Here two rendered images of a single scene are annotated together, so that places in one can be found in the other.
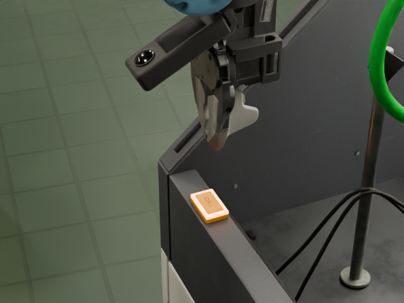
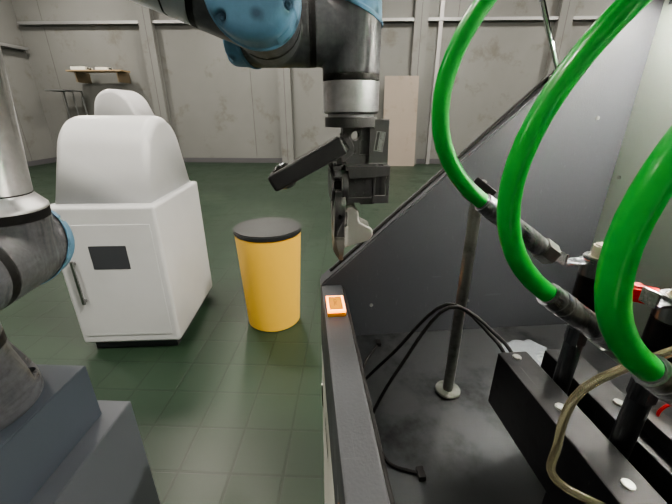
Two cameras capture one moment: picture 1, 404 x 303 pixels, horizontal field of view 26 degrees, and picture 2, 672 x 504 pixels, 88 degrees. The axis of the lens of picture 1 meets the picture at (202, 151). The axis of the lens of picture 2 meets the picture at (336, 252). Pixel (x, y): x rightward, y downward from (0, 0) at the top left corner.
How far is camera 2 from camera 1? 0.57 m
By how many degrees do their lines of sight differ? 21
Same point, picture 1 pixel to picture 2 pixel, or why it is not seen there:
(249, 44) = (362, 165)
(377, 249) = (472, 372)
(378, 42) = (440, 81)
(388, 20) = (452, 49)
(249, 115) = (364, 232)
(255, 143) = (387, 275)
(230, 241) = (338, 331)
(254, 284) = (338, 366)
